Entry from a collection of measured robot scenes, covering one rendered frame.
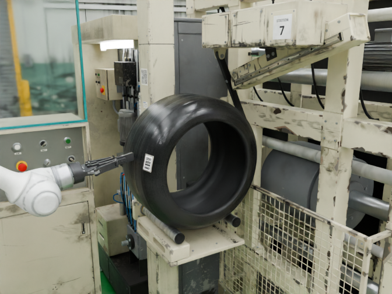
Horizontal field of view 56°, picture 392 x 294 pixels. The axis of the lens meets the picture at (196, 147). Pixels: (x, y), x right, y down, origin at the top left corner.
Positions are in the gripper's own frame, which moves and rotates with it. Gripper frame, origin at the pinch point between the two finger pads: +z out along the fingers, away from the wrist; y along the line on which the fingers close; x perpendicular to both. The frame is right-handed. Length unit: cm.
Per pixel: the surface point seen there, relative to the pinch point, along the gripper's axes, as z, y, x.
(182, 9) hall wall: 492, 828, -88
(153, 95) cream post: 26.5, 25.3, -16.2
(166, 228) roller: 10.5, -3.3, 33.5
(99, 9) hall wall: 277, 883, -111
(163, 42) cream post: 35, 25, -38
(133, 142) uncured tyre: 5.9, 3.5, -4.0
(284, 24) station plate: 55, -31, -41
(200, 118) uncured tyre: 28.6, -11.5, -10.8
